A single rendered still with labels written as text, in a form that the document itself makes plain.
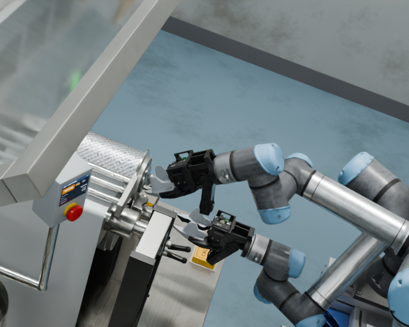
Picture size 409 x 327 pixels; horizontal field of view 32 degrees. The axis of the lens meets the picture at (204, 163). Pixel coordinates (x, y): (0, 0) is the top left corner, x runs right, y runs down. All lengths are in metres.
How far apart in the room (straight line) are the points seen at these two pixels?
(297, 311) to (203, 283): 0.30
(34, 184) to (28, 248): 0.94
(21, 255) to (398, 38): 3.48
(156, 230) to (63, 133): 0.76
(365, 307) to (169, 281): 0.75
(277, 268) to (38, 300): 0.64
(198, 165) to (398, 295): 0.54
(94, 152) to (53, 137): 1.09
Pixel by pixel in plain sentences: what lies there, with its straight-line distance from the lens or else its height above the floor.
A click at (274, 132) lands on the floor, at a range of 4.33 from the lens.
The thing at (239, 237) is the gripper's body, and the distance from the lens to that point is 1.92.
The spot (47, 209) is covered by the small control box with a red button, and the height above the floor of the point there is 1.64.
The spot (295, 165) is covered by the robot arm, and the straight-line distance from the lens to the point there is 1.78.
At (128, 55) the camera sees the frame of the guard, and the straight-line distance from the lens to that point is 0.85.
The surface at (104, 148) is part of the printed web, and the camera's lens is 1.79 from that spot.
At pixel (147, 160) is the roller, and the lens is 1.79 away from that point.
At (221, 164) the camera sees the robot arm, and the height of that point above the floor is 1.42.
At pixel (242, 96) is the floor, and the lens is 4.53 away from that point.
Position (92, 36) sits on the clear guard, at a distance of 0.99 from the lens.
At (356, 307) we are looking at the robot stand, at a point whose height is 0.73.
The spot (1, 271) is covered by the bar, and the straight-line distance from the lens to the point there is 1.35.
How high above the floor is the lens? 2.46
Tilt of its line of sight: 39 degrees down
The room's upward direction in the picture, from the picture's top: 20 degrees clockwise
